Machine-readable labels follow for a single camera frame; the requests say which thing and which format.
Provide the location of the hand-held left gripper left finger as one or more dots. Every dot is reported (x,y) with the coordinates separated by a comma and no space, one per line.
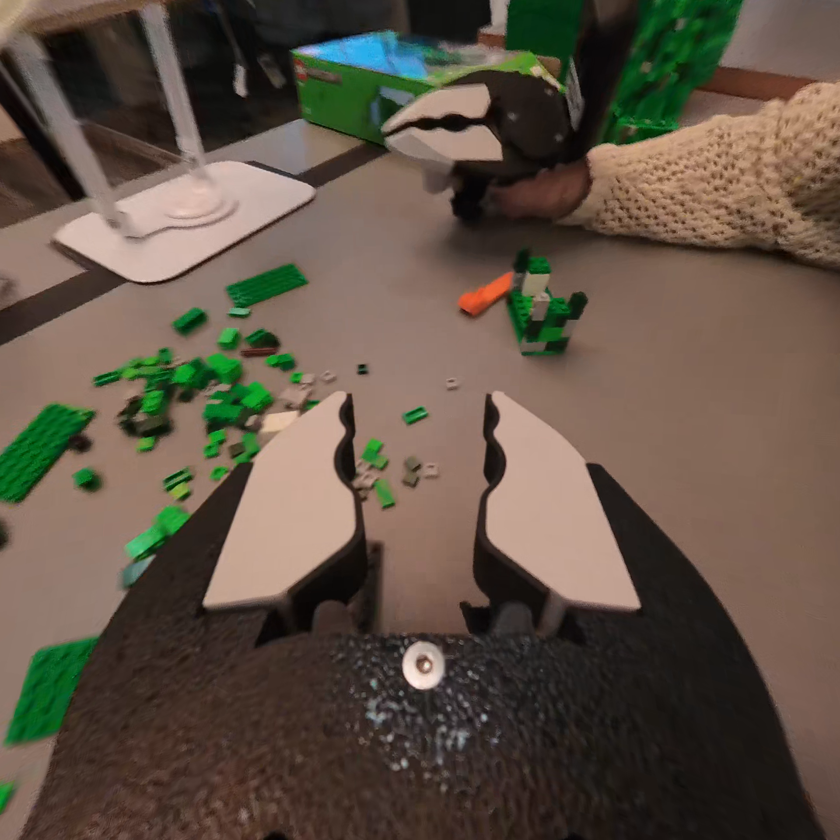
(289,512)

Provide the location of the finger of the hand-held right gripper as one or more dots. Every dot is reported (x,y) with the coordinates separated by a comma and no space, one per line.
(453,102)
(453,145)

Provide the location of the person's right hand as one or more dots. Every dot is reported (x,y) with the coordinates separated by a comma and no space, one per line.
(544,197)

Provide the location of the green lego set box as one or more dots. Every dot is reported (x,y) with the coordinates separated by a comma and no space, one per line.
(341,98)

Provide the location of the white book stand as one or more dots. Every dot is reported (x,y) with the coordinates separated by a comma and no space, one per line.
(197,216)

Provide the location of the pile of lego pieces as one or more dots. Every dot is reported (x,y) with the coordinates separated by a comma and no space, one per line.
(223,374)

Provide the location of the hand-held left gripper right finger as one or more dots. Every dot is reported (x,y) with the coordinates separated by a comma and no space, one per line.
(558,518)

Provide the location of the person's right forearm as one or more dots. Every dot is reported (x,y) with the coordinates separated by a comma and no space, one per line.
(722,177)

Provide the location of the green lego plate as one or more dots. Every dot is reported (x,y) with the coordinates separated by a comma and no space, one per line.
(46,689)
(266,285)
(39,453)

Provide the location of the open green cardboard box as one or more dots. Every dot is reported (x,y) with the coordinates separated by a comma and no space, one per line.
(663,65)

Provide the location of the green lego build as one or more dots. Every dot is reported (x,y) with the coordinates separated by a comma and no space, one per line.
(541,321)

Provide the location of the orange brick separator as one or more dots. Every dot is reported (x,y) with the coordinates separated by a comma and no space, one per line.
(485,295)

